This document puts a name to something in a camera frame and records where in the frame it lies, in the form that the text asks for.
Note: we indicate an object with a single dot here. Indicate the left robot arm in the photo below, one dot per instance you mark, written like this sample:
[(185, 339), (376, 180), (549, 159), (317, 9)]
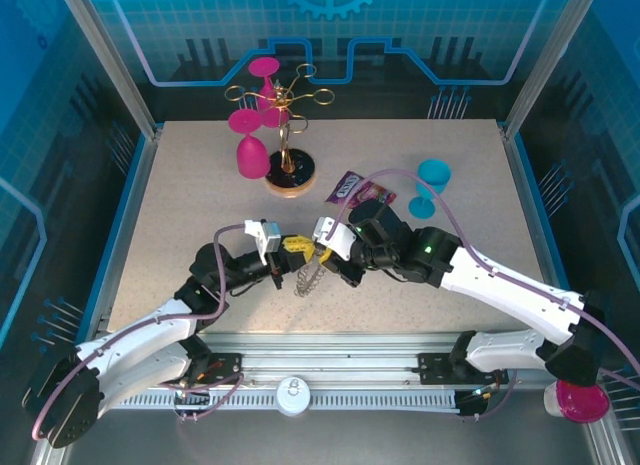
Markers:
[(135, 350)]

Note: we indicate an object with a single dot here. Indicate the purple snack bag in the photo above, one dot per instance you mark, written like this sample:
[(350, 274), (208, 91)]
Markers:
[(350, 187)]

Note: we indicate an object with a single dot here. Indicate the gold glass rack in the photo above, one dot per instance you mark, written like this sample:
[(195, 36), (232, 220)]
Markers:
[(291, 177)]

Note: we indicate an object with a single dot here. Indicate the teal plastic goblet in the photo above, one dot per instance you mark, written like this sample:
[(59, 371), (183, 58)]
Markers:
[(435, 175)]

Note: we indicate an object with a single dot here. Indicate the pink plastic goblet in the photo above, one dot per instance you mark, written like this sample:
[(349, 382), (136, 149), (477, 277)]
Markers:
[(276, 117), (264, 67), (251, 157)]

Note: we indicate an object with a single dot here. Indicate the white round knob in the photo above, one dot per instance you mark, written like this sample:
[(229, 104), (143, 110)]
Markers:
[(293, 395)]

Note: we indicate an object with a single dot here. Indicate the pink and white cup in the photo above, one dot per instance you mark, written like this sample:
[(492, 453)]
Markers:
[(582, 405)]

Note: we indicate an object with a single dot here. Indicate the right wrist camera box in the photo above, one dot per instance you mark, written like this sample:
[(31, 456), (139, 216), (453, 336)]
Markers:
[(337, 235)]

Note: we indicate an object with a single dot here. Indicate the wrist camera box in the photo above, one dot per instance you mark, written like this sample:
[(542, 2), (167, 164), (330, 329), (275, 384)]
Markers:
[(337, 235), (265, 237)]

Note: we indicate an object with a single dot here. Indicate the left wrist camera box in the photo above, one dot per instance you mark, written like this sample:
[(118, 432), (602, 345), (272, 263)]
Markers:
[(265, 237)]

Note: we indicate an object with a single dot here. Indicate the aluminium front rail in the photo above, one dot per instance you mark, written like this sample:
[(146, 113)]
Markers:
[(325, 347)]

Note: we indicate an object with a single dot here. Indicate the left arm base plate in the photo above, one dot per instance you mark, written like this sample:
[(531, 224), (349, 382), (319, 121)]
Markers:
[(227, 367)]

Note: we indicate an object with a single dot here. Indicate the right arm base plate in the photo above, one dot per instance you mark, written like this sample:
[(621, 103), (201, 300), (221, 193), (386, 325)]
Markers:
[(432, 367)]

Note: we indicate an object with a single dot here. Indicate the aluminium frame post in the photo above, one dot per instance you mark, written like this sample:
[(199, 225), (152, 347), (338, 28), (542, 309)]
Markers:
[(110, 60), (550, 60)]

